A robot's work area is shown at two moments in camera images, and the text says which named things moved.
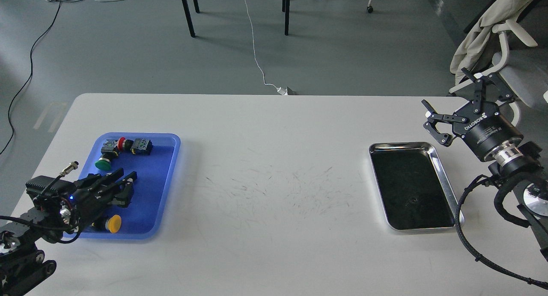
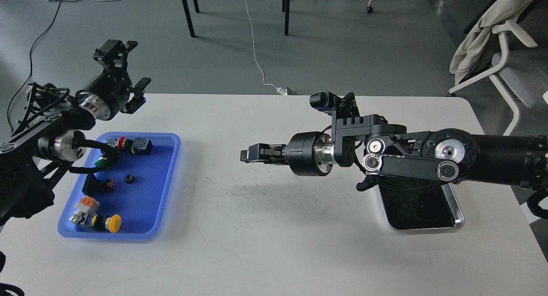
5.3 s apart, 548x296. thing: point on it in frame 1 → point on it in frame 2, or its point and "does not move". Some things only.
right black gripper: (486, 133) → (308, 154)
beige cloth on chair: (508, 6) does not move
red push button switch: (141, 146) does not move
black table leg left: (187, 12) does not move
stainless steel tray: (415, 190) does not move
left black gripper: (63, 208) → (108, 94)
